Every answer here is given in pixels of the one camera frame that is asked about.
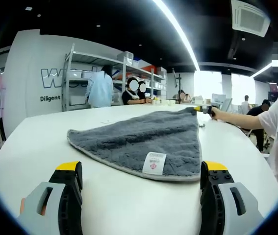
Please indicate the person's body in white shirt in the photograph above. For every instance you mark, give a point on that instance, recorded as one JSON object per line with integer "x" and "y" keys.
{"x": 276, "y": 110}

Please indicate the person's right hand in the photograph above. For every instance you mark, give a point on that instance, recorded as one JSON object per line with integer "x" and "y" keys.
{"x": 217, "y": 115}

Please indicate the black stand pole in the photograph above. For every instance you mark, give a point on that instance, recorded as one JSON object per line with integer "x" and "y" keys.
{"x": 180, "y": 80}

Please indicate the ceiling air conditioner unit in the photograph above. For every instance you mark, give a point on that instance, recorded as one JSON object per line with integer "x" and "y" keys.
{"x": 250, "y": 17}

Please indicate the white table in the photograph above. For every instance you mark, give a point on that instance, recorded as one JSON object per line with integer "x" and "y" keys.
{"x": 43, "y": 142}

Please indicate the metal storage shelf with bins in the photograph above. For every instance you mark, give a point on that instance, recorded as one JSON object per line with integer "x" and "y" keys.
{"x": 76, "y": 99}

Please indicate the ceiling light strip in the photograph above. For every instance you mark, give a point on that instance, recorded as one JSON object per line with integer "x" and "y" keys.
{"x": 178, "y": 27}
{"x": 261, "y": 69}

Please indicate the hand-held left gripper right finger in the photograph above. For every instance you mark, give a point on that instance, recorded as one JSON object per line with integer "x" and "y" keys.
{"x": 214, "y": 195}

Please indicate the grey fluffy towel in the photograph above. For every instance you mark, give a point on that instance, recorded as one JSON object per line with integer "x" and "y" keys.
{"x": 141, "y": 137}

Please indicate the grey metal shelving rack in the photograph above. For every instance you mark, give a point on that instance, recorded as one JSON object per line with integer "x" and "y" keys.
{"x": 80, "y": 58}
{"x": 151, "y": 76}

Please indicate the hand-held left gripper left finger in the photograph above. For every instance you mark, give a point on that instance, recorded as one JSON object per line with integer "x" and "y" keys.
{"x": 67, "y": 195}

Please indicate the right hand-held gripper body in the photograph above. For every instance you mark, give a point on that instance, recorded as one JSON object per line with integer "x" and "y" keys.
{"x": 209, "y": 110}

